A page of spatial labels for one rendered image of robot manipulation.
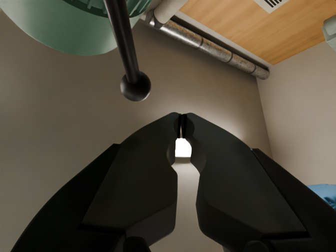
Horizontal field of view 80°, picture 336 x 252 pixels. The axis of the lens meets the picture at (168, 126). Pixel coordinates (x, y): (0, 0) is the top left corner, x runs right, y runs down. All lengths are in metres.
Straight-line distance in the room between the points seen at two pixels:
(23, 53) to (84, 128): 0.62
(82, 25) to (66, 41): 0.04
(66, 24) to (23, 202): 1.28
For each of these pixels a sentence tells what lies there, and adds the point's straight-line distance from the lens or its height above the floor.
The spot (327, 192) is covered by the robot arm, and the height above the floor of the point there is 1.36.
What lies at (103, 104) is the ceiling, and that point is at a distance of 1.66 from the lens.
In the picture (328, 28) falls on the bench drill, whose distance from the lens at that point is 2.33.
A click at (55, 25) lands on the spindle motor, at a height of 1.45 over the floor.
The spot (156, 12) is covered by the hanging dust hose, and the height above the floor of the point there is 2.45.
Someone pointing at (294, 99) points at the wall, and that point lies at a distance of 3.36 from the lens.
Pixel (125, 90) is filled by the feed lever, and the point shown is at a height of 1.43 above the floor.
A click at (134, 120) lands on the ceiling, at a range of 1.73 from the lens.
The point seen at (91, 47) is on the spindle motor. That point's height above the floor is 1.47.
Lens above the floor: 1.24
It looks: 49 degrees up
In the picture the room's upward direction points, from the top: 113 degrees counter-clockwise
